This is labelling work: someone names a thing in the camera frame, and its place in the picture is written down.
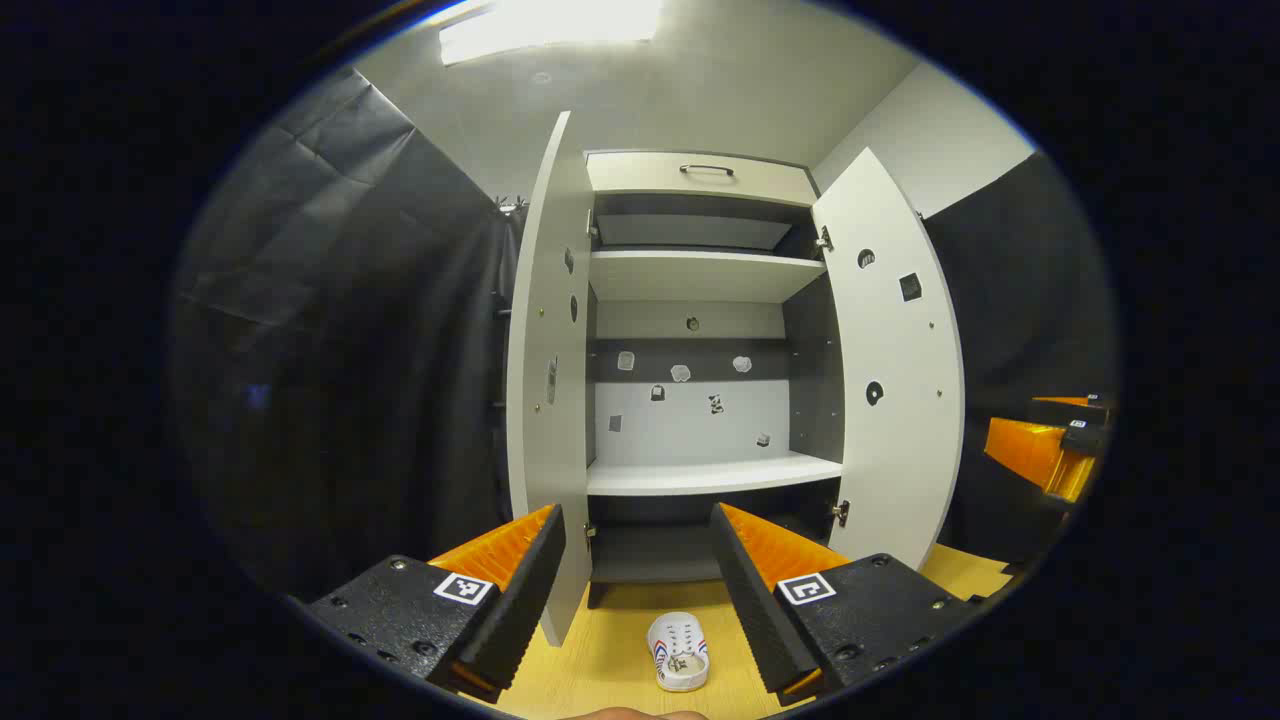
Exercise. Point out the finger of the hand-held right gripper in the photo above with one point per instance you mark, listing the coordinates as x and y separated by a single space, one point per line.
1065 404
1025 452

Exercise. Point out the white cabinet drawer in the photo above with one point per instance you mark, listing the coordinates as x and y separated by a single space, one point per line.
640 172

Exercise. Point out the ceiling light panel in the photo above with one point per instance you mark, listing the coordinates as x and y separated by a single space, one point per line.
550 25

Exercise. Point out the white striped canvas shoe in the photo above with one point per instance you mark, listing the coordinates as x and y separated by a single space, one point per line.
678 645

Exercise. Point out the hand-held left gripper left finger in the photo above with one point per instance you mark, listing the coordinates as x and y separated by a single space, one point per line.
520 600

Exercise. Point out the metal spring clamp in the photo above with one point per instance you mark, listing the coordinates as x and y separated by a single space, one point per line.
510 205

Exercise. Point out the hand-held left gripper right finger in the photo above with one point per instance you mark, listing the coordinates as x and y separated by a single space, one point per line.
755 600

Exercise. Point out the white shoe cabinet door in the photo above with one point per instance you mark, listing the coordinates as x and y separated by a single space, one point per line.
545 400
900 450

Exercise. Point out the white and grey shoe cabinet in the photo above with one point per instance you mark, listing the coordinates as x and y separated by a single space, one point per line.
700 275

